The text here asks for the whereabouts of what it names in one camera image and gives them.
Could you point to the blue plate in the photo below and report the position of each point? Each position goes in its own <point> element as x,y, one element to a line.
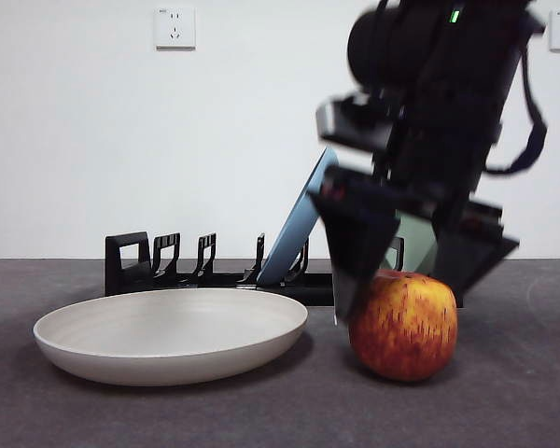
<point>289,242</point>

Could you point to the black plate rack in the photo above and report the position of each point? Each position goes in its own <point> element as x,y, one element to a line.
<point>116,280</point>

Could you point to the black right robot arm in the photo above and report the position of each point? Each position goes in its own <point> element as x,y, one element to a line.
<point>448,93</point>

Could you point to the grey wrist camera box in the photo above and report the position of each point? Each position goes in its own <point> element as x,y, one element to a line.
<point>354,123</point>

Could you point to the green plate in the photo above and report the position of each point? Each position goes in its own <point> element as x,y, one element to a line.
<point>415,247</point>

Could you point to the pale cream-yellow plate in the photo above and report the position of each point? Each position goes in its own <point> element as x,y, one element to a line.
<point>168,340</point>

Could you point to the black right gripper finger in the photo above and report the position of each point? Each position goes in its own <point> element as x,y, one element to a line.
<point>476,252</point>
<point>354,242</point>

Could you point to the red-yellow apple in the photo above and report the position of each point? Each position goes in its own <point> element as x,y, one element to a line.
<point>406,331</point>

